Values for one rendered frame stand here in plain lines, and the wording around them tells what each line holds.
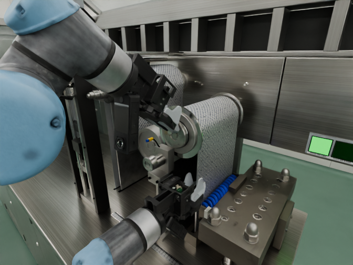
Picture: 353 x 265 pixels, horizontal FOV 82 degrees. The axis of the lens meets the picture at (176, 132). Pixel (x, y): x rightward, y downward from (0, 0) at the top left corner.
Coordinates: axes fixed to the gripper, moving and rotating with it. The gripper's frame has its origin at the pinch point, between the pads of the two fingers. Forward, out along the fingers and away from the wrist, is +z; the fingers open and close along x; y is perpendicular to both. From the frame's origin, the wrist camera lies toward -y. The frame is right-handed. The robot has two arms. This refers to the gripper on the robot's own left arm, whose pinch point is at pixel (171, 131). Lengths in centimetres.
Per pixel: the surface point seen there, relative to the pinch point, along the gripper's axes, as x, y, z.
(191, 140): -4.0, 0.2, 4.1
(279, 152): 22, 81, 284
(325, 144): -30.3, 17.2, 32.7
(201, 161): -5.4, -3.2, 11.0
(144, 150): 15.8, -6.3, 11.0
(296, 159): 0, 78, 286
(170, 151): 1.9, -4.1, 5.8
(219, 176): -5.4, -4.2, 26.7
